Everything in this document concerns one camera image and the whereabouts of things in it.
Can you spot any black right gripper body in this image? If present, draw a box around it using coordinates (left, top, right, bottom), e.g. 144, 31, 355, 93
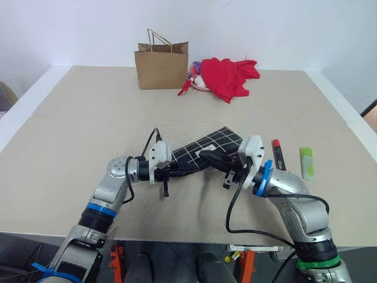
224, 153, 253, 186

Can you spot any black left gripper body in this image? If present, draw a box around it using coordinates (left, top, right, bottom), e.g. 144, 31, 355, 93
153, 163, 181, 182

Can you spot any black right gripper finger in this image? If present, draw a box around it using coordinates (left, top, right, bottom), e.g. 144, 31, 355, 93
199, 149, 236, 172
222, 168, 237, 190

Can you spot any black grid pouch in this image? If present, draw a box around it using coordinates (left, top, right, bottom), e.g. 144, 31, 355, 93
170, 126, 246, 178

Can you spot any red marker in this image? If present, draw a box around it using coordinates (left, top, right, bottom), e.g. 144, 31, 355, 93
271, 139, 289, 172

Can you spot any green highlighter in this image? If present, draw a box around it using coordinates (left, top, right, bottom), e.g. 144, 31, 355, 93
299, 146, 317, 180

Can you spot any blue zip tie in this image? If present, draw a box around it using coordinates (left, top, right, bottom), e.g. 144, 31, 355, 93
31, 261, 78, 280

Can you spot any white foam strip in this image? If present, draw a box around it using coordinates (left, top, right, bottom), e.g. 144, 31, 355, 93
227, 243, 284, 254

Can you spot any red plastic clip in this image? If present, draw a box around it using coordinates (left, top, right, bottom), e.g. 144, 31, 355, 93
177, 78, 193, 97

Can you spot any colourful plastic bag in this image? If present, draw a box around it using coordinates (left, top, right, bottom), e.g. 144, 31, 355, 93
187, 60, 211, 93

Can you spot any red cloth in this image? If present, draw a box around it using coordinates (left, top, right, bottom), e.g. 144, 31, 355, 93
199, 58, 261, 104

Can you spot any dark rounded shape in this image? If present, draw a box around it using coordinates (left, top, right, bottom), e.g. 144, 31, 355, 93
196, 251, 235, 283
125, 252, 155, 283

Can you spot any brown paper bag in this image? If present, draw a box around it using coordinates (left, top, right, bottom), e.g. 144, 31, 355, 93
134, 28, 190, 90

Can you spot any dark orange edged board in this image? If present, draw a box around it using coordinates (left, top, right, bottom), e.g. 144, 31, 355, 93
359, 99, 377, 133

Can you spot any black box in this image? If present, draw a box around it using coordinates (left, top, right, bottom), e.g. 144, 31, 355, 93
0, 232, 64, 283

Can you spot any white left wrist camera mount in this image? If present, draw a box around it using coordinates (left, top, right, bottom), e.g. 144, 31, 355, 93
148, 141, 173, 186

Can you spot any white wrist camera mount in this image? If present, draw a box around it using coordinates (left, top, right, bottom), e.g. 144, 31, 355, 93
237, 134, 265, 189
148, 141, 173, 186

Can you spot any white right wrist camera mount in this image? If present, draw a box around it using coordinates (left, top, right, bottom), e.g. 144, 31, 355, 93
237, 134, 265, 189

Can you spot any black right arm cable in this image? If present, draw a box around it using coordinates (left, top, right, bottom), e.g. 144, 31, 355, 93
225, 173, 331, 283

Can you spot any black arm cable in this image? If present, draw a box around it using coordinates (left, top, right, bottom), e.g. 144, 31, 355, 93
122, 127, 163, 205
225, 173, 331, 283

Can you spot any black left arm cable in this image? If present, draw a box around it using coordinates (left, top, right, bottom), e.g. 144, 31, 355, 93
122, 127, 163, 205

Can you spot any orange metal bracket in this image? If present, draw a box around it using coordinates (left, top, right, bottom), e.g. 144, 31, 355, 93
239, 248, 256, 283
107, 243, 125, 283

